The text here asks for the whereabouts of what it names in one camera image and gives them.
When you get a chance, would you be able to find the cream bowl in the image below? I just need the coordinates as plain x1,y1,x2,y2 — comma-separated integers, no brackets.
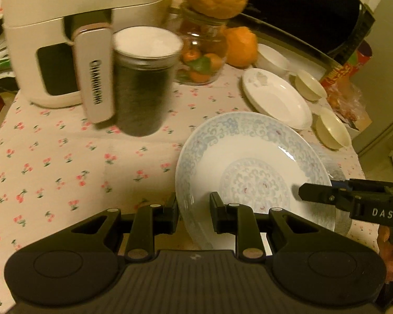
294,70,327,101
315,107,351,150

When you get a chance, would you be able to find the blue patterned white plate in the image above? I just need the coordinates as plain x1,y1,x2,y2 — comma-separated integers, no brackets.
175,111,336,250

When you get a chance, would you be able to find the white porcelain bowl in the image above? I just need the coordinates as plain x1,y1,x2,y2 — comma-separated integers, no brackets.
255,44,290,77

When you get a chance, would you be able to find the person's right hand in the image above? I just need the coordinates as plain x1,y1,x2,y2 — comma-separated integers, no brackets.
377,225,393,284

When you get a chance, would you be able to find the plastic bag of snacks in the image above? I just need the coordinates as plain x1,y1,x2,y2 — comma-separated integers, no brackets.
326,77,372,132

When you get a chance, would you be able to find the plain white plate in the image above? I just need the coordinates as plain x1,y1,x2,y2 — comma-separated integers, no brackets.
242,68,312,131

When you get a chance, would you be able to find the grey refrigerator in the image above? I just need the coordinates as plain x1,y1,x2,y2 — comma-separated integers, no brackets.
351,0,393,155

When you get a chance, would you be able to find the red snack box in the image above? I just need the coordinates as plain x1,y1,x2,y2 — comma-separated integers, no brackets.
320,41,373,88

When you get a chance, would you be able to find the dark jar with white lid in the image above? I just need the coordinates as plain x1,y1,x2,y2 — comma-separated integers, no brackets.
113,26,184,137

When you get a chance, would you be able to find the orange citrus fruit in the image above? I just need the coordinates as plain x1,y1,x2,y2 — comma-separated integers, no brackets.
224,26,258,69

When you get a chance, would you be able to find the black microwave oven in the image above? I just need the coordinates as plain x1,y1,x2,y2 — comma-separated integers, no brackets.
241,0,375,65

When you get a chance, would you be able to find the glass jar of kumquats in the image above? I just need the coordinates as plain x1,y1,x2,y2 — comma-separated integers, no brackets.
173,2,228,86

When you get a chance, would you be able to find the white air fryer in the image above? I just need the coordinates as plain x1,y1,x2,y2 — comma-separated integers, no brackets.
2,0,170,123

